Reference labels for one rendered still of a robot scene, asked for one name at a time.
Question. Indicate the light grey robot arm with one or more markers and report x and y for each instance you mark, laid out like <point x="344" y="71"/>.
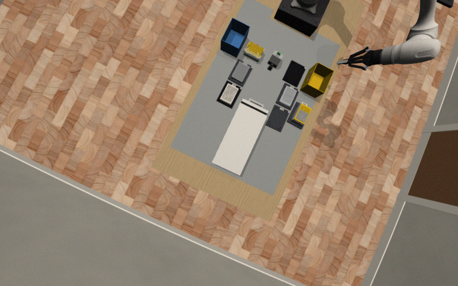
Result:
<point x="421" y="44"/>

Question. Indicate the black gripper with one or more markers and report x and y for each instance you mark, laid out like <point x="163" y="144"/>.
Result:
<point x="372" y="57"/>

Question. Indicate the grey bench mat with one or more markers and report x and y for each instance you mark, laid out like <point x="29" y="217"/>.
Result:
<point x="207" y="120"/>

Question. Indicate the blue open-top bin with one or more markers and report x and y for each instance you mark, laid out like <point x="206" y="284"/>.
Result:
<point x="233" y="37"/>

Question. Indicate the yellow open-top bin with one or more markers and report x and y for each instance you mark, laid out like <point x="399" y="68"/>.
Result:
<point x="317" y="80"/>

